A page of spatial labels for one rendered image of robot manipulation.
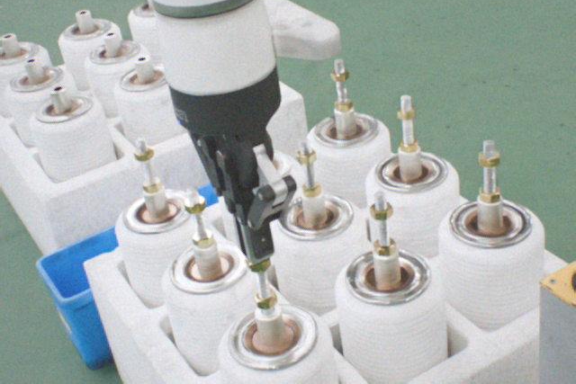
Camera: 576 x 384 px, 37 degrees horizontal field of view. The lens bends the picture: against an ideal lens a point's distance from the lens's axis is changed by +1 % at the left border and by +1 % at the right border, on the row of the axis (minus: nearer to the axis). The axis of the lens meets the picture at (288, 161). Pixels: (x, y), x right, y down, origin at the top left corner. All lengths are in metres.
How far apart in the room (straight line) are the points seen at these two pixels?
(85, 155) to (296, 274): 0.41
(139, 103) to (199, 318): 0.44
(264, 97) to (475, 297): 0.34
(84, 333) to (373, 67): 0.85
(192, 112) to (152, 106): 0.59
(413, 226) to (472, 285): 0.10
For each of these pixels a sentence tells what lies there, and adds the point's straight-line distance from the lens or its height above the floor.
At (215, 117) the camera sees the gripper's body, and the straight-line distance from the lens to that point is 0.57.
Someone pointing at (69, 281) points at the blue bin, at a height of 0.07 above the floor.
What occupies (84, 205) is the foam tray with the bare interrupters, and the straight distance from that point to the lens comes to 1.15.
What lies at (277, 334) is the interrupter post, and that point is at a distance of 0.72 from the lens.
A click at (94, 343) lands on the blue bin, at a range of 1.10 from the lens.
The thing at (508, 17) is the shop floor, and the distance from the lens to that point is 1.87.
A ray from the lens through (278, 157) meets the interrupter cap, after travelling 0.95.
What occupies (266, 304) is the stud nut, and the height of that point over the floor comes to 0.29.
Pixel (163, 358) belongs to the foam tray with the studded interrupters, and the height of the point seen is 0.18.
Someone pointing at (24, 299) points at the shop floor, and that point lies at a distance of 1.28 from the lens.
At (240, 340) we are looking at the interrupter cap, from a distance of 0.73.
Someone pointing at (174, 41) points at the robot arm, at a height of 0.54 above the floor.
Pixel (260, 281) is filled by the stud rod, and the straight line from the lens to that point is 0.69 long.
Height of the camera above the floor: 0.75
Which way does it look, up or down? 32 degrees down
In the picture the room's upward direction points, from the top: 9 degrees counter-clockwise
